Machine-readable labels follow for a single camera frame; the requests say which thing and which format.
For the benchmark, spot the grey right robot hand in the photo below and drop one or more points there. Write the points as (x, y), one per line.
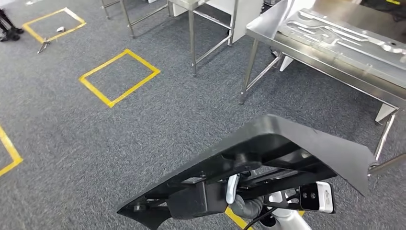
(245, 209)

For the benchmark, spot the black plastic frame part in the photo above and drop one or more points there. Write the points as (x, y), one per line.
(285, 143)

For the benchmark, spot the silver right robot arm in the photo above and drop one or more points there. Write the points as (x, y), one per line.
(290, 222)

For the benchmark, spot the stainless steel workbench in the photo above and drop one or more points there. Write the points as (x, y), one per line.
(266, 22)

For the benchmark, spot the yellow floor tape square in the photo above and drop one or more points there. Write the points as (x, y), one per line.
(11, 150)
(236, 219)
(31, 33)
(95, 90)

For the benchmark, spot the stamped grey metal plate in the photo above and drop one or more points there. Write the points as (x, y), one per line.
(333, 38)

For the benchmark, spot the white cabinet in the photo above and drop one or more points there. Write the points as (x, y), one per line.
(247, 16)

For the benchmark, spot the small white object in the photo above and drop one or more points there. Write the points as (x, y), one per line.
(60, 29)

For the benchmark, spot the small metal hand tool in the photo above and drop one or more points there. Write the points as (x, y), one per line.
(43, 46)

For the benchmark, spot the black tripod legs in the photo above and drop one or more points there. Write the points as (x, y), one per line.
(9, 31)

